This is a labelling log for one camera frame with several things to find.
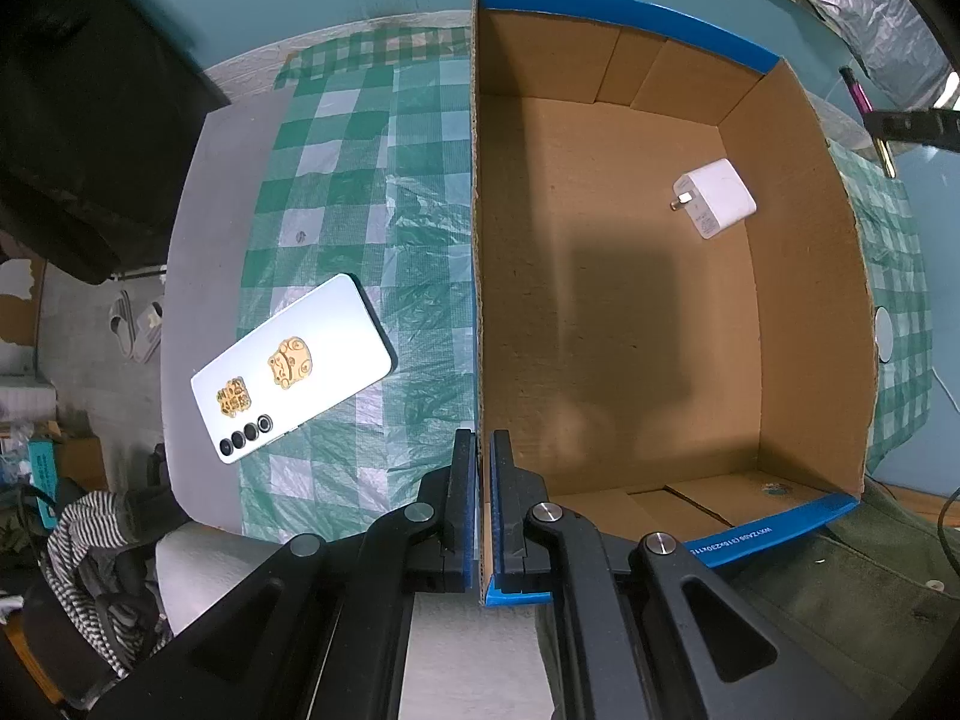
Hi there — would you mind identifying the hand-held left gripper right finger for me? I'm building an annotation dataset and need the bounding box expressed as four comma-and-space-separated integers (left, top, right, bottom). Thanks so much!
484, 429, 871, 720

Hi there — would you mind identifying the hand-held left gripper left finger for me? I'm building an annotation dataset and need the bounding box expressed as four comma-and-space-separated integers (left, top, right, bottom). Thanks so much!
97, 429, 481, 720

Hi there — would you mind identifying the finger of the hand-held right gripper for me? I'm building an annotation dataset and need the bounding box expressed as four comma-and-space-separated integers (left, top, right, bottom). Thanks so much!
862, 109, 960, 145

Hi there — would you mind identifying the white charger plug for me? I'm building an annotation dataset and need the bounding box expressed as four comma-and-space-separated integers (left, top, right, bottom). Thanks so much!
670, 158, 757, 242

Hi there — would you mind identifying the blue-rimmed cardboard box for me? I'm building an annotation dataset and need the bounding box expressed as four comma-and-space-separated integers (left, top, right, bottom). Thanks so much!
471, 0, 882, 608

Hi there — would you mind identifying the pink pen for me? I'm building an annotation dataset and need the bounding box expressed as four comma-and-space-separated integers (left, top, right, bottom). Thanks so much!
840, 66, 897, 177

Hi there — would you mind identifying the white smartphone with gold stickers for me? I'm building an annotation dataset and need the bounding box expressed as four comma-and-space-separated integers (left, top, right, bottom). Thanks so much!
190, 274, 397, 466

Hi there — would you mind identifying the white slipper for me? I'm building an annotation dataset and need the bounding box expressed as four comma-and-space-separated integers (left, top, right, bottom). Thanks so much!
131, 302, 164, 365
111, 292, 141, 350

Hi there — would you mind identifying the green checkered tablecloth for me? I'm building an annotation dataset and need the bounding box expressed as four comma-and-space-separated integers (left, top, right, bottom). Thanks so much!
236, 19, 935, 541

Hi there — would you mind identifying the olive green cloth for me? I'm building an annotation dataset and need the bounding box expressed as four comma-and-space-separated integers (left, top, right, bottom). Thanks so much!
724, 480, 960, 720

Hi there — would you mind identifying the striped cloth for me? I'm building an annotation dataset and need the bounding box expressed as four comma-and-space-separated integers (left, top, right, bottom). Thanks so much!
41, 491, 173, 680

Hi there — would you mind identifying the small brown cardboard box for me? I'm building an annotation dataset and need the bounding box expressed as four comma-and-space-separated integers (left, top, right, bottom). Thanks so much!
56, 435, 110, 492

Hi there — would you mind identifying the teal box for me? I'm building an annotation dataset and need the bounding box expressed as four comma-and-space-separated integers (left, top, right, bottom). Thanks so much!
26, 439, 59, 533

